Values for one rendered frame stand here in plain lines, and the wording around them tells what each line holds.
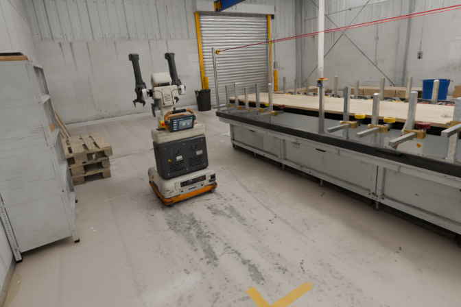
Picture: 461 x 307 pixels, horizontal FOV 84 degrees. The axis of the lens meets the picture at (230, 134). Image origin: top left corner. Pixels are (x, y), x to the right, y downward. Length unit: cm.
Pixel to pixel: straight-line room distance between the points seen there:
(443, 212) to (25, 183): 321
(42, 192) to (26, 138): 46
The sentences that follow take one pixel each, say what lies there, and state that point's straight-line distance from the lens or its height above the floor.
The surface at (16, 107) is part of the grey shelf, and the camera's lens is 244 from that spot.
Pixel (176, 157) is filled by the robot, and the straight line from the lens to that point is 276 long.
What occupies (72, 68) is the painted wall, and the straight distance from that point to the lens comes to 878.
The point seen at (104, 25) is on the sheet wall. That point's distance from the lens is 897.
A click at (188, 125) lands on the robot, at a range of 270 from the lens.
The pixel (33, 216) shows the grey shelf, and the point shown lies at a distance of 266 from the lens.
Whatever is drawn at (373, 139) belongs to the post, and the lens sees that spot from 231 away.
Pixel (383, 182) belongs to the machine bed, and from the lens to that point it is 268.
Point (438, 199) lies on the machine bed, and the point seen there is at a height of 30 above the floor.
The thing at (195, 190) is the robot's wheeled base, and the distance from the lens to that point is 288.
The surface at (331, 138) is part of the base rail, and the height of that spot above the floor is 69.
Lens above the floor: 139
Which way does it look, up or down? 15 degrees down
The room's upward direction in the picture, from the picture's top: 4 degrees counter-clockwise
